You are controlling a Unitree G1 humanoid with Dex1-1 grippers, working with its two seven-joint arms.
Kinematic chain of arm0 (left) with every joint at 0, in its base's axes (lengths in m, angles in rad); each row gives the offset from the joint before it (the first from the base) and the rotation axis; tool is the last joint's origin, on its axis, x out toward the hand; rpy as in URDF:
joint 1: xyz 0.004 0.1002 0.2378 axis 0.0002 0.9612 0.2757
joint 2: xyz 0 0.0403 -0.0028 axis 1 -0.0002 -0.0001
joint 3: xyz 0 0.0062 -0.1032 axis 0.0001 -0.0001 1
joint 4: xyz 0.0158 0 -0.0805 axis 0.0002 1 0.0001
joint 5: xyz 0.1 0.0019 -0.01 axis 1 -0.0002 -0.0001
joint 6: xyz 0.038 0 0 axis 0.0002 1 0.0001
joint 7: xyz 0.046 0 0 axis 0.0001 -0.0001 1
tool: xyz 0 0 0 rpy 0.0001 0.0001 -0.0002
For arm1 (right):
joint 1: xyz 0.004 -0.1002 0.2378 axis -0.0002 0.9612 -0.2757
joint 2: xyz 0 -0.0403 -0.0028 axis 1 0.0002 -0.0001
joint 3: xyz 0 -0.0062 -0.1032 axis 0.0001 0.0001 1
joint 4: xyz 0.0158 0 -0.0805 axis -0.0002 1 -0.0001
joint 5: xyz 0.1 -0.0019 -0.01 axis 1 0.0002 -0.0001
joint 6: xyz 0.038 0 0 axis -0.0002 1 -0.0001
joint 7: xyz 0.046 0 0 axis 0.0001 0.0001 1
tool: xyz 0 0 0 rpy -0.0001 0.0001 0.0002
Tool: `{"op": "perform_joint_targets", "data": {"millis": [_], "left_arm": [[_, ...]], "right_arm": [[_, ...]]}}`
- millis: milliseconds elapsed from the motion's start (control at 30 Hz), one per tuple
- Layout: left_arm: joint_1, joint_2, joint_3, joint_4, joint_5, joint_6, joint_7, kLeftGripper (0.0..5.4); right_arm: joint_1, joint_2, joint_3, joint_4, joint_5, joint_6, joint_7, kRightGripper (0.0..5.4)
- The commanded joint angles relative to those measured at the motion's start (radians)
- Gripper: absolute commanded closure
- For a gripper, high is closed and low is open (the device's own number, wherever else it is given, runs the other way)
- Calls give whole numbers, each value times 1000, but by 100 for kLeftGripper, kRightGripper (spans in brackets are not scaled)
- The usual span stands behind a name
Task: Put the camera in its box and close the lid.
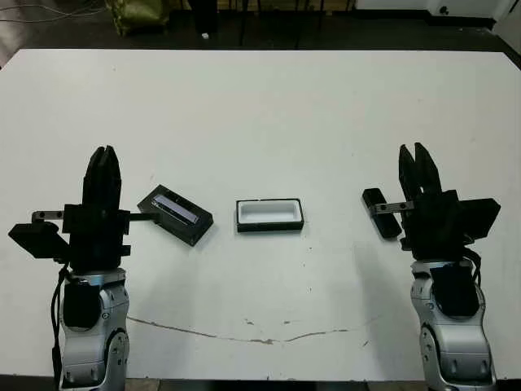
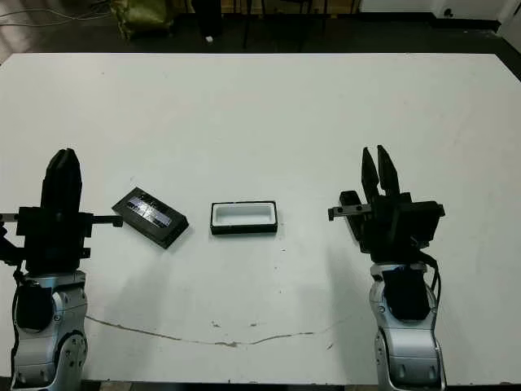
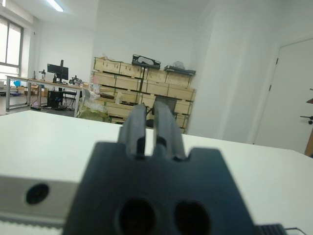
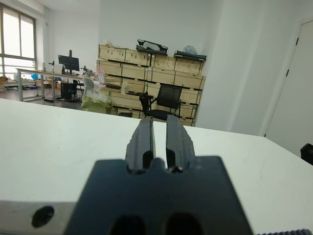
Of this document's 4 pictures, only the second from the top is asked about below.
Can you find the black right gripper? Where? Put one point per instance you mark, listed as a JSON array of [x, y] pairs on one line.
[[384, 228]]

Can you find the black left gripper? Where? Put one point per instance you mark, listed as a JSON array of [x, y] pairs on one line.
[[53, 240]]

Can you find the black box lid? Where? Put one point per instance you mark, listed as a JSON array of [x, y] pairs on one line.
[[163, 234]]

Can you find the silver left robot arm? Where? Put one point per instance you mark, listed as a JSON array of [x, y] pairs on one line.
[[53, 338]]

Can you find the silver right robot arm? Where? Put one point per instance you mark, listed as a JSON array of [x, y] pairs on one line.
[[407, 346]]

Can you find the black box with white lining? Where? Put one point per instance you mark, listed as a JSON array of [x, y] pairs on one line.
[[244, 230]]

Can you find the yellow-green sack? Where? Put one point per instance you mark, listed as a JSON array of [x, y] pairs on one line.
[[142, 18]]

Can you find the black upright stand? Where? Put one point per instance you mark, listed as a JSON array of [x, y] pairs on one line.
[[210, 16]]

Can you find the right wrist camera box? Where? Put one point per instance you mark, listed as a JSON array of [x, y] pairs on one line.
[[421, 224]]

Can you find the black round wall knob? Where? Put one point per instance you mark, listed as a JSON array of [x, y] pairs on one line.
[[448, 12]]

